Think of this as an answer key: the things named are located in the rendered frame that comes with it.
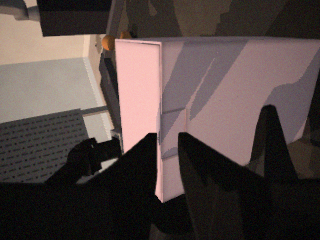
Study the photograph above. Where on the pale pink paper carton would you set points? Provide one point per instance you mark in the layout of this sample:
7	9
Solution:
214	89

